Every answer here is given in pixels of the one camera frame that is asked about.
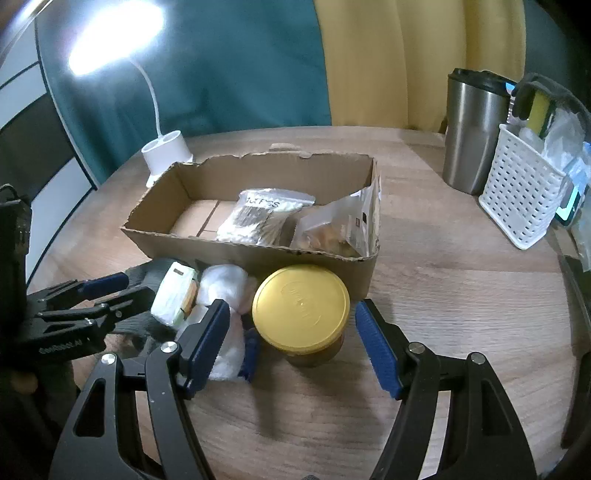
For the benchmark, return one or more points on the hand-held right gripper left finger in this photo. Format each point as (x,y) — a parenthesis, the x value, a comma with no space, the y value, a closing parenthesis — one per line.
(211,344)

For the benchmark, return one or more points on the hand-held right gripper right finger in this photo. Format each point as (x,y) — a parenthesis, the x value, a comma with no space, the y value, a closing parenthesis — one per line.
(376,350)

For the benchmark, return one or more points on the yellow curtain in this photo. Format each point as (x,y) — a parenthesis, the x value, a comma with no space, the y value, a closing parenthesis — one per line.
(415,55)

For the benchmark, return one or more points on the gold lid jar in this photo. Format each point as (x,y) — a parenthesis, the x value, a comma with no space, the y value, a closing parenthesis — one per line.
(300,304)

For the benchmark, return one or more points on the white perforated basket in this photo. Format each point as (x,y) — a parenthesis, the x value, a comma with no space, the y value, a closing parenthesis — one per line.
(517,194)

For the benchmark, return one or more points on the teal curtain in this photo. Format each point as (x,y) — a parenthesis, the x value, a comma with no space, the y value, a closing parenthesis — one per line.
(231,64)

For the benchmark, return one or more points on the bag of cotton swabs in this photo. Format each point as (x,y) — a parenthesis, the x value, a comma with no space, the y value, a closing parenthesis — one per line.
(258,217)

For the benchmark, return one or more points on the clear plastic bags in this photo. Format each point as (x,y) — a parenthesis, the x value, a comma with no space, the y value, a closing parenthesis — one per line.
(565,138)

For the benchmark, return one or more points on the white plush toy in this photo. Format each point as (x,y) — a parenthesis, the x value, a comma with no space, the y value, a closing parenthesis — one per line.
(221,284)

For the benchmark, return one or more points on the clear snack bag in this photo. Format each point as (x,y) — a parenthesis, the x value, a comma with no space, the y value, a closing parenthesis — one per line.
(323,230)

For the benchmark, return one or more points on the cardboard box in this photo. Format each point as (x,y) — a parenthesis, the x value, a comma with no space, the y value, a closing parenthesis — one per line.
(207,249)

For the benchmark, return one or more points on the white desk lamp base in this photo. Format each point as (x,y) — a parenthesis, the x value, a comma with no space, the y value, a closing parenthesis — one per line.
(166,150)

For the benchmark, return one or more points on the small lit screen device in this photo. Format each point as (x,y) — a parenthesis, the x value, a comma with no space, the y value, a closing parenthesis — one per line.
(569,207)

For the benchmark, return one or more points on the yellow sponge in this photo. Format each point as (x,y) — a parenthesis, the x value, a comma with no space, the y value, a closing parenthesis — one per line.
(540,113)

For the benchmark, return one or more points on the white tissue packet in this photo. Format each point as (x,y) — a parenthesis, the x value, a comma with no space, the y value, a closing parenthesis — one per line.
(173,295)

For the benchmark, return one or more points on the stainless steel tumbler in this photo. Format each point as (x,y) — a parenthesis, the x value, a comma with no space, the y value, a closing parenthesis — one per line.
(466,134)

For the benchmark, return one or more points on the grey sock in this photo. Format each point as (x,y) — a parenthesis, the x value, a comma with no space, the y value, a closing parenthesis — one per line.
(138,330)
(147,272)

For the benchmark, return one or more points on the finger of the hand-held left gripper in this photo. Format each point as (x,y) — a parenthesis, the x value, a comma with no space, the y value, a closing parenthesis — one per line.
(106,282)
(124,302)

